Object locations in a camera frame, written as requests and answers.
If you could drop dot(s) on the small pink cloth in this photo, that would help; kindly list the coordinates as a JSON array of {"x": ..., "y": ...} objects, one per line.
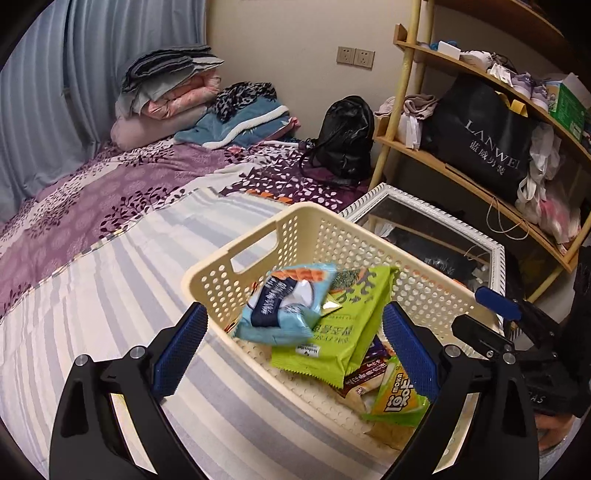
[{"x": 290, "y": 129}]

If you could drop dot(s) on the black shopping bag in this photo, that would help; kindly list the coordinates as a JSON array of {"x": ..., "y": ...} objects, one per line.
[{"x": 480, "y": 138}]

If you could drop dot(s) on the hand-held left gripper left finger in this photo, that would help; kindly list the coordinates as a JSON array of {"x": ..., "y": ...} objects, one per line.
[{"x": 182, "y": 350}]

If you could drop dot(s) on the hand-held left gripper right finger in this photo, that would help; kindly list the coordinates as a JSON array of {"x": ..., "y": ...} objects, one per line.
[{"x": 411, "y": 350}]

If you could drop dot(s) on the beige snack packet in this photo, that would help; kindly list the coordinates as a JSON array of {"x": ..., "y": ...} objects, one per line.
[{"x": 388, "y": 434}]

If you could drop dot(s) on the green cardboard box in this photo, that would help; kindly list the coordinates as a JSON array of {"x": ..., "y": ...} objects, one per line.
[{"x": 570, "y": 106}]

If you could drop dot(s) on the curved wooden shelf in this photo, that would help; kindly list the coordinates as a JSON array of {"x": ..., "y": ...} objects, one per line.
[{"x": 461, "y": 161}]

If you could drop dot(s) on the pink plastic bag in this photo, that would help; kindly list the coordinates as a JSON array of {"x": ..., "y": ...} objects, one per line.
[{"x": 561, "y": 221}]

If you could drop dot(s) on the large lime green snack packet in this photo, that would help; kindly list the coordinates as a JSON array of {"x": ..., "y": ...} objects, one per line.
[{"x": 337, "y": 332}]

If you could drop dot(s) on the blue curtain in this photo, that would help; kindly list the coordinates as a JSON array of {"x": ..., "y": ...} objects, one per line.
[
  {"x": 27, "y": 138},
  {"x": 138, "y": 37}
]

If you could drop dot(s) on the dusty pink folded cloth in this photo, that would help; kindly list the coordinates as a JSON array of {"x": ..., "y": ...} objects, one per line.
[{"x": 421, "y": 105}]

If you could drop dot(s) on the leopard print cloth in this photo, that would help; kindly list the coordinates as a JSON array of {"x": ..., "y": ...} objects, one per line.
[{"x": 240, "y": 97}]

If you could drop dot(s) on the purple floral bed cover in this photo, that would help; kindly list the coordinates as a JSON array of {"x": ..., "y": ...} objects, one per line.
[{"x": 115, "y": 194}]

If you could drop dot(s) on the mauve pillow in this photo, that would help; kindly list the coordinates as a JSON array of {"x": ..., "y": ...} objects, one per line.
[{"x": 143, "y": 129}]

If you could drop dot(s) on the black backpack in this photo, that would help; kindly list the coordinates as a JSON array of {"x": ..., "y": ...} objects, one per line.
[{"x": 346, "y": 134}]

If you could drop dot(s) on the small lime snack packet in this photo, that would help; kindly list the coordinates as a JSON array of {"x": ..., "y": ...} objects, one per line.
[{"x": 397, "y": 399}]

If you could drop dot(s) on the lilac shoes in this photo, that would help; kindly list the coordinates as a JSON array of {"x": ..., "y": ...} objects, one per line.
[{"x": 531, "y": 90}]

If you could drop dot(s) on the dark purple snack packet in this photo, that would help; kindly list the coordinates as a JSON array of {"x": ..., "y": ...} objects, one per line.
[{"x": 369, "y": 369}]

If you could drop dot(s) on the person's right hand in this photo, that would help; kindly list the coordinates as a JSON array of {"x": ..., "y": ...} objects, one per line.
[{"x": 556, "y": 431}]

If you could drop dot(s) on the light grey folded sheet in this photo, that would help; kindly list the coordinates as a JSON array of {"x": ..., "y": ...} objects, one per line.
[{"x": 147, "y": 94}]

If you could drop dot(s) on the white plastic bags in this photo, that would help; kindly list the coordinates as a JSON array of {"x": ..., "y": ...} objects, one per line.
[{"x": 542, "y": 161}]

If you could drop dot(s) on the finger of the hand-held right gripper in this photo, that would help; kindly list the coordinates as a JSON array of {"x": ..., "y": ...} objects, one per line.
[
  {"x": 498, "y": 302},
  {"x": 480, "y": 334}
]

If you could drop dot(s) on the pink folded quilt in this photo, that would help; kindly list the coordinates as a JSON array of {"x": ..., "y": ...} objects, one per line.
[{"x": 189, "y": 94}]

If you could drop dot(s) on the grey striped sheet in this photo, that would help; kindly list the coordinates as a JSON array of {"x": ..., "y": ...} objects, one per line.
[{"x": 138, "y": 277}]

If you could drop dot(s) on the cream perforated plastic basket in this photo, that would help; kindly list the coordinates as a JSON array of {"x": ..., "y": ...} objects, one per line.
[{"x": 221, "y": 272}]

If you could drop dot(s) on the white framed mirror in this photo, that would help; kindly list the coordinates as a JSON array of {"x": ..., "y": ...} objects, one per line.
[{"x": 415, "y": 226}]

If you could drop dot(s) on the small white box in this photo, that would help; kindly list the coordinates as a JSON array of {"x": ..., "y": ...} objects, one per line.
[{"x": 449, "y": 49}]

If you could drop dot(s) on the white shoes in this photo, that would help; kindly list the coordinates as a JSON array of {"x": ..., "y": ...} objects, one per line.
[{"x": 478, "y": 59}]

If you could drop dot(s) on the beige wall socket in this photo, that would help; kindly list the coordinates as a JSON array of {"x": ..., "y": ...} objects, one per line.
[
  {"x": 364, "y": 58},
  {"x": 345, "y": 55}
]

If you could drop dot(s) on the light blue snack packet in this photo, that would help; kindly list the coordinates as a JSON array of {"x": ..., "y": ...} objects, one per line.
[{"x": 281, "y": 314}]

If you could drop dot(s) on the dark grey folded blanket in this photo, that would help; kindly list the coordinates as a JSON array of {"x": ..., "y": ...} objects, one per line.
[{"x": 166, "y": 62}]

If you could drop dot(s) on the white cloth bag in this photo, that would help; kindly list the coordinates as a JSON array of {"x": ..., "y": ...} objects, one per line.
[{"x": 408, "y": 129}]

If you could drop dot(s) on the blue fleece blanket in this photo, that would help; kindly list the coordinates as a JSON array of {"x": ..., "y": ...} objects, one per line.
[{"x": 240, "y": 129}]

